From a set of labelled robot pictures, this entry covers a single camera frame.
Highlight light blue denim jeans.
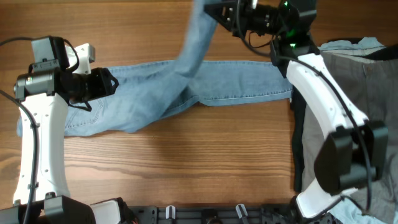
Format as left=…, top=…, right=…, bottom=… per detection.
left=16, top=0, right=294, bottom=138

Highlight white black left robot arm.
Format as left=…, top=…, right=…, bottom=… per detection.
left=1, top=36, right=138, bottom=223

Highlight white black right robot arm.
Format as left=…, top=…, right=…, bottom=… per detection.
left=205, top=0, right=388, bottom=223

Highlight black garment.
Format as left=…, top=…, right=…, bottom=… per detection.
left=292, top=45, right=397, bottom=191

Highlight light blue shirt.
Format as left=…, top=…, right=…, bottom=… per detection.
left=319, top=37, right=385, bottom=51

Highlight grey trousers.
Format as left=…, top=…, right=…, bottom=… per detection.
left=300, top=51, right=398, bottom=224

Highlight light blue cloth bottom right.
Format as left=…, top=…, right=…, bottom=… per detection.
left=329, top=199, right=385, bottom=224

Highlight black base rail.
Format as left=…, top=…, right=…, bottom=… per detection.
left=130, top=204, right=340, bottom=224

